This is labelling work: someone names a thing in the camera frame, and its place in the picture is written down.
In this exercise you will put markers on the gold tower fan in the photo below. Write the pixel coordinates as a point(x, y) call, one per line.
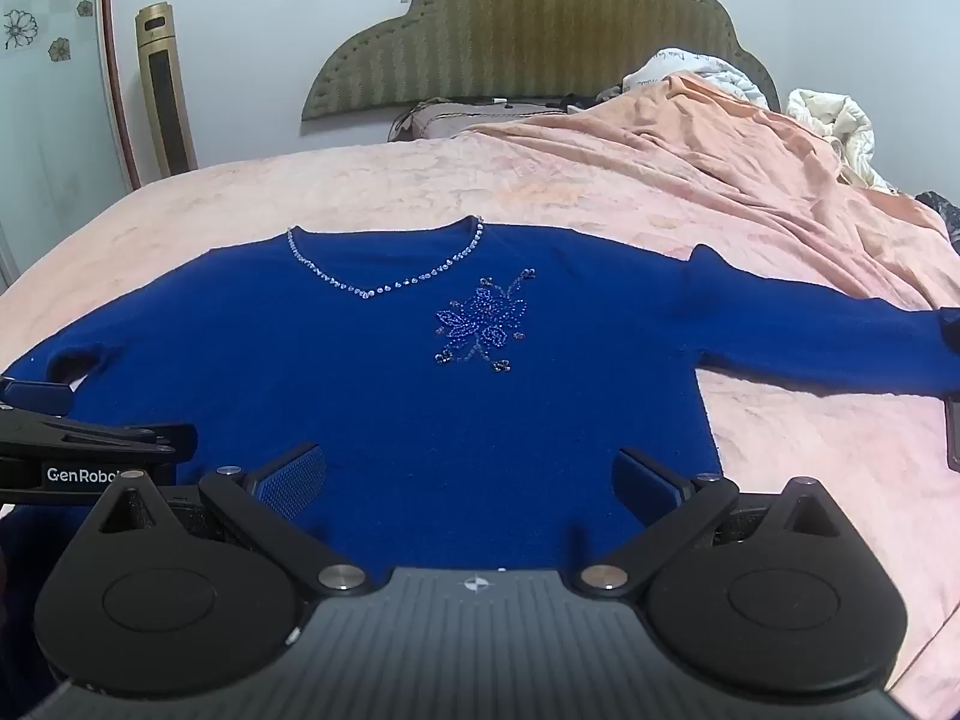
point(166, 90)

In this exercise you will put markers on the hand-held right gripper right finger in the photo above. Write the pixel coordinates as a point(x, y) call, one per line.
point(645, 476)

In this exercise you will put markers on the brown pillow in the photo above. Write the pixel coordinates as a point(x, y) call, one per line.
point(450, 117)

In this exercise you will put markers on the orange blanket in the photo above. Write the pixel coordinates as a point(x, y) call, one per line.
point(712, 150)

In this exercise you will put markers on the large outlined flower sticker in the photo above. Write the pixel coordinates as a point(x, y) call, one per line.
point(19, 28)

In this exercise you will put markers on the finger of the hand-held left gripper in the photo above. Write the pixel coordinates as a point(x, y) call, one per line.
point(34, 396)
point(112, 439)

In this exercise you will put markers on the cream duvet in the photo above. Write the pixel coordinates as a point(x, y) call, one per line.
point(832, 120)

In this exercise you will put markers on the white printed quilt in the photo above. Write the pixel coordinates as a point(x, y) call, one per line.
point(675, 67)

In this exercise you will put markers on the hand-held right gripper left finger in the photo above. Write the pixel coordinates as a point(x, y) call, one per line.
point(292, 476)

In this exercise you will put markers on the frosted glass door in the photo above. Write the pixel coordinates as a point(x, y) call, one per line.
point(52, 127)

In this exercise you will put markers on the green padded headboard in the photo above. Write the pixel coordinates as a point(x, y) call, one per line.
point(540, 15)

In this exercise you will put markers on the dark flat object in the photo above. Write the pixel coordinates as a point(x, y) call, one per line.
point(954, 435)

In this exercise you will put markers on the black clothes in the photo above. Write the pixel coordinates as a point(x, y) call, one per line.
point(577, 101)

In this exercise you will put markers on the brown door frame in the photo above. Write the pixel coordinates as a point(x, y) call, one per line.
point(116, 75)

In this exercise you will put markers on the blue beaded sweater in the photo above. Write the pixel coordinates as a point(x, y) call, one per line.
point(450, 405)

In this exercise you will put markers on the dark patterned cloth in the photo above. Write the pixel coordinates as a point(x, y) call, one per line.
point(941, 214)

